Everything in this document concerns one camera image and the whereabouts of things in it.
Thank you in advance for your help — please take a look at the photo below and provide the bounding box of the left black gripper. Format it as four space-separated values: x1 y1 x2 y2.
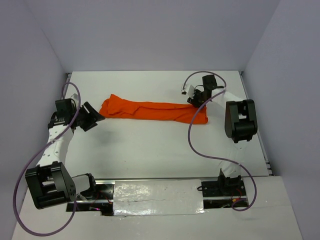
70 101 105 133

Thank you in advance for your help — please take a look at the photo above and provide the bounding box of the orange t-shirt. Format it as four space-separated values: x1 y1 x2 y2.
99 94 209 125

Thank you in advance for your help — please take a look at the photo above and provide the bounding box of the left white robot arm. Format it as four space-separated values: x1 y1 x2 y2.
25 94 105 210

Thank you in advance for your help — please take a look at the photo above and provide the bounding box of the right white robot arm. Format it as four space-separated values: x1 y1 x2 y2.
181 70 258 180

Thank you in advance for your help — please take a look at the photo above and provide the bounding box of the silver foil tape panel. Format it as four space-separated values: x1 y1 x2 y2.
112 179 205 216

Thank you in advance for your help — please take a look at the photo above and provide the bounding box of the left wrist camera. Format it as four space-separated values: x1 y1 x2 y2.
70 93 79 105

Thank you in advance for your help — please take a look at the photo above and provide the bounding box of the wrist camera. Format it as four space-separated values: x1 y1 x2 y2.
181 84 196 99
70 93 79 105

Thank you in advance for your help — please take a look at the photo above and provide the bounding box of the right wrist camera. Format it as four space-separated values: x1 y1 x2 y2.
181 84 196 99

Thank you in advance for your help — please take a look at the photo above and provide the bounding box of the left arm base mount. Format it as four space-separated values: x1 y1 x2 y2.
66 173 115 217

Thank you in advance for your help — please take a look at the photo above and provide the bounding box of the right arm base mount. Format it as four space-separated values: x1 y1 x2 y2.
197 169 249 209

